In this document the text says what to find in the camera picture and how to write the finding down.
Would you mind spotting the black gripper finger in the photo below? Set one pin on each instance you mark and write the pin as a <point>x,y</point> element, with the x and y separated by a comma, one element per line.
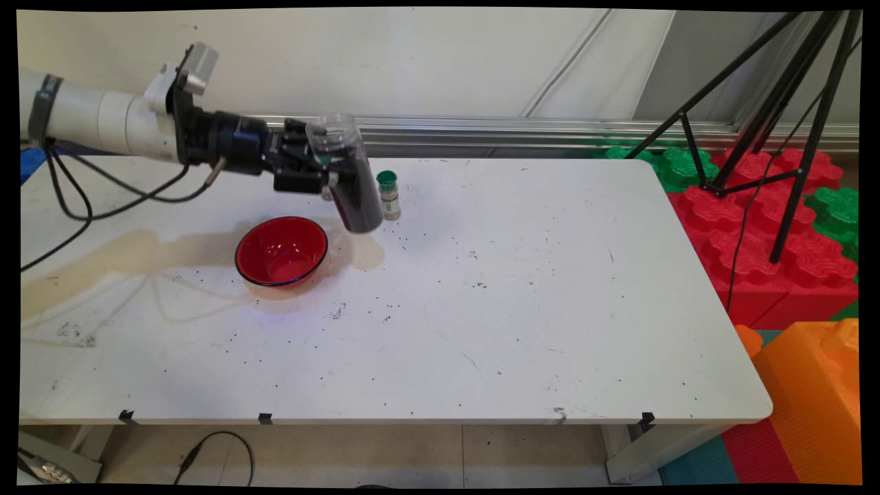
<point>299,130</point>
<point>302,177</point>

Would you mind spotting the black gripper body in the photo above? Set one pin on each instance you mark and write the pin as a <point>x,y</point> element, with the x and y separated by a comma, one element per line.
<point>234,141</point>

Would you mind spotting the clear jar of black beads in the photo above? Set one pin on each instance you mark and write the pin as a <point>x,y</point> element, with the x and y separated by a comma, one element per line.
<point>361,206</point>

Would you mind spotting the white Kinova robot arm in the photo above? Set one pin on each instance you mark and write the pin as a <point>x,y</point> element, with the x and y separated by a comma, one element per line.
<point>82,117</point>

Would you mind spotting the green-lidded spice jar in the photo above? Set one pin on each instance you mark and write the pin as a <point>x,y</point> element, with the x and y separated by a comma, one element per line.
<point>390,199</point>
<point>327,194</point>

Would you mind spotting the red bowl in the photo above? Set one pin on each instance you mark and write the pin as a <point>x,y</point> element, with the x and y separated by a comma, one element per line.
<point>282,251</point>

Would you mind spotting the green foam block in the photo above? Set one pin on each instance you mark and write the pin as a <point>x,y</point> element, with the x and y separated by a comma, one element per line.
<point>677,172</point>
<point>845,313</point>
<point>835,213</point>
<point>614,152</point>

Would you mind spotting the beige table leg beam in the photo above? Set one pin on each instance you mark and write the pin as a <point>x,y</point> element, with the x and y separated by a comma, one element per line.
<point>82,457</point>

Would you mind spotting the electronics box with connectors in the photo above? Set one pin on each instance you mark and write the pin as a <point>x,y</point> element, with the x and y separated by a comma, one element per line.
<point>51,472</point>

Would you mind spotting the white table leg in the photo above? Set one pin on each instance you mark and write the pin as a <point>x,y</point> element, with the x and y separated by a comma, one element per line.
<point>653,454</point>

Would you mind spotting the teal floor mat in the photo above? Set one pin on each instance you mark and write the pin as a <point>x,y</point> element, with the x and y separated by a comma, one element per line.
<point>698,464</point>

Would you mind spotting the black tripod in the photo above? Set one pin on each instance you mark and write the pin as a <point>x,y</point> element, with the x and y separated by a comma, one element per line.
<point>815,137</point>

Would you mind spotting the red floor mat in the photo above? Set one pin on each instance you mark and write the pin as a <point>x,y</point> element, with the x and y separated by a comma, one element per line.
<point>756,454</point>

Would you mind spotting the large orange foam block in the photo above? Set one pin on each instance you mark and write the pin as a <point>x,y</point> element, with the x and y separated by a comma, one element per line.
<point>811,399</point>

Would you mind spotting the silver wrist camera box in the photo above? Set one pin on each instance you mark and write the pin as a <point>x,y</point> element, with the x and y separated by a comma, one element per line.
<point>199,65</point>

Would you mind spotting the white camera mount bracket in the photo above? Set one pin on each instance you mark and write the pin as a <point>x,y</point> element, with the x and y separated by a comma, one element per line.
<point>159,89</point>

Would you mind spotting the aluminium wall rail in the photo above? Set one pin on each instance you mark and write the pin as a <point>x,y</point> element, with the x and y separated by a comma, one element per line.
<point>481,134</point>

